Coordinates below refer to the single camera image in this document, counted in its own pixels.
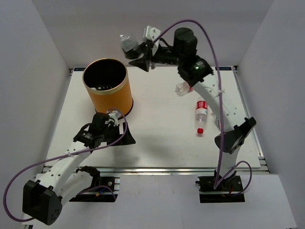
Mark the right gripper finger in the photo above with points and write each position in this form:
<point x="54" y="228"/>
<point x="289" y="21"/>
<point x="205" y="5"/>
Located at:
<point x="145" y="48"/>
<point x="143" y="64"/>

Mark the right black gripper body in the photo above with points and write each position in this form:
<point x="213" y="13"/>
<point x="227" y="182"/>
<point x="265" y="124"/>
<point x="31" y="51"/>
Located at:
<point x="165" y="55"/>

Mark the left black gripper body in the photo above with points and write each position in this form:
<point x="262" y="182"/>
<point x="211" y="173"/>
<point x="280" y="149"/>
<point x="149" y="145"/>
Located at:
<point x="110" y="134"/>

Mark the black-label clear bottle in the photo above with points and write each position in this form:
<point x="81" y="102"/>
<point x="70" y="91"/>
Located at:
<point x="130" y="46"/>

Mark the small red-label cola bottle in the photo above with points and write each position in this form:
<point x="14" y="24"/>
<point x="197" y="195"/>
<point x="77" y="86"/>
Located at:
<point x="183" y="88"/>

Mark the tall red-label water bottle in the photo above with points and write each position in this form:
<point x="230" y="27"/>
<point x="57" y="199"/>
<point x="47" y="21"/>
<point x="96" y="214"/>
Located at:
<point x="201" y="114"/>

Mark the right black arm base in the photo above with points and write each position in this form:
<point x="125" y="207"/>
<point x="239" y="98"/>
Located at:
<point x="226" y="192"/>

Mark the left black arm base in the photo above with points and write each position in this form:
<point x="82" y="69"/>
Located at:
<point x="102" y="189"/>

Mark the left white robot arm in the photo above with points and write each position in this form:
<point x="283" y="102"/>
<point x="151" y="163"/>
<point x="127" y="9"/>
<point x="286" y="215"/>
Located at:
<point x="44" y="198"/>

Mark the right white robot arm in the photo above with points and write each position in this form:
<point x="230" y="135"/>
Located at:
<point x="196" y="71"/>

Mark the orange cylindrical bin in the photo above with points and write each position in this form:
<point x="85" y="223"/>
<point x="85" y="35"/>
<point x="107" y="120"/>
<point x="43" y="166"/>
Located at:
<point x="107" y="83"/>

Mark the clear bottle blue-white label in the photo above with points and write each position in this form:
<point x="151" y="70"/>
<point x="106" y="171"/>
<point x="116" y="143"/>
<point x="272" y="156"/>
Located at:
<point x="217" y="121"/>

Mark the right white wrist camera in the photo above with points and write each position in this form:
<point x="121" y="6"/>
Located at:
<point x="150" y="34"/>

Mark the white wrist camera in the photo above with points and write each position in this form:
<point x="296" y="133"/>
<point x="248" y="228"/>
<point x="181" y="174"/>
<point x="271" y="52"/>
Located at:
<point x="150" y="34"/>
<point x="113" y="118"/>

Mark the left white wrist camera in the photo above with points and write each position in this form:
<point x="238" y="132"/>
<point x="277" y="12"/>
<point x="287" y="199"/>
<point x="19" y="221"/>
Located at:
<point x="113" y="118"/>

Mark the aluminium table front rail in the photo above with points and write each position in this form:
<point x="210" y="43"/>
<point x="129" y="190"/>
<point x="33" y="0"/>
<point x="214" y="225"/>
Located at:
<point x="262" y="170"/>

